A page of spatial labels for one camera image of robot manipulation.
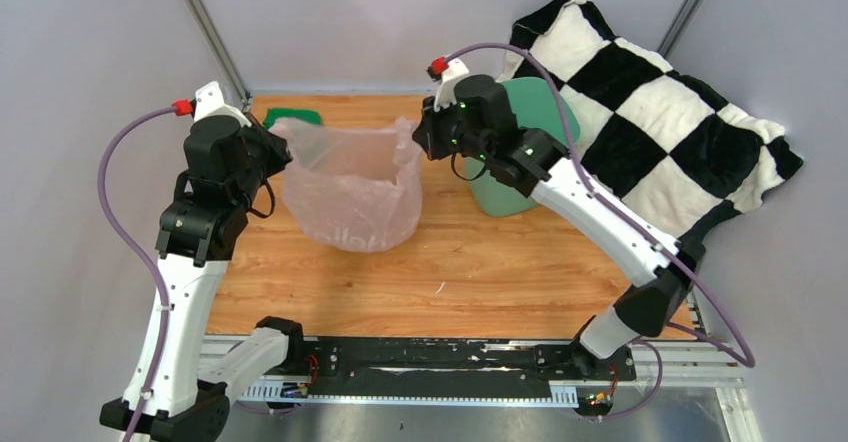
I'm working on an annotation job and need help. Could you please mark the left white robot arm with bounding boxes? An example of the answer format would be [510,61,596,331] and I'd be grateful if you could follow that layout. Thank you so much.
[99,115,307,441]

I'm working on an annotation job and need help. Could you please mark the green folded cloth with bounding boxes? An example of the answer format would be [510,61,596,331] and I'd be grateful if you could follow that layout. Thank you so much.
[262,107,323,129]

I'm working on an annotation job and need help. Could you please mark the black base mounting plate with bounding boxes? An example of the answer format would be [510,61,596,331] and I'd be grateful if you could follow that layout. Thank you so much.
[241,336,639,402]

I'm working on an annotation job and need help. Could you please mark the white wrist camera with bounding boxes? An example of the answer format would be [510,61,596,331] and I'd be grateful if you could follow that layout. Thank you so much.
[430,57,470,112]
[193,81,250,126]

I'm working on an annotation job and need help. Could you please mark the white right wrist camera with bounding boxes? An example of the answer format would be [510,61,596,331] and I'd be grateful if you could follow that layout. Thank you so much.
[430,57,470,112]

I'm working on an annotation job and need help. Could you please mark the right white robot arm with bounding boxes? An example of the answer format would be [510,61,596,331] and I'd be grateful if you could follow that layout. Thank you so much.
[413,74,705,380]

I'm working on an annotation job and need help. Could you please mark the green plastic trash bin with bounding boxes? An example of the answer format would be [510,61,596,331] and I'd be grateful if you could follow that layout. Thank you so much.
[463,77,582,219]

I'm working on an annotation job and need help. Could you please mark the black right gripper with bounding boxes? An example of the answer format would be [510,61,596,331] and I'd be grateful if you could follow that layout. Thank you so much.
[412,91,492,164]

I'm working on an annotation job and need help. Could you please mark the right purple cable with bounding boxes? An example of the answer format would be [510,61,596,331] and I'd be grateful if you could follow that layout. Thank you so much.
[429,42,758,423]

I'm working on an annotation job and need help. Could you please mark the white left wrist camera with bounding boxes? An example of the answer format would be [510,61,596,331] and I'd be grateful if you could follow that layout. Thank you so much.
[193,81,250,126]

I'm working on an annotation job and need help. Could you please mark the black white checkered blanket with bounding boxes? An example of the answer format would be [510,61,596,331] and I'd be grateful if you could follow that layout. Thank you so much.
[502,0,803,240]

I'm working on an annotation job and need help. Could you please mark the pink translucent trash bag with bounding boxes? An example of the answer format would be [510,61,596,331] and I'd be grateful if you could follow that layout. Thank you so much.
[270,118,423,253]

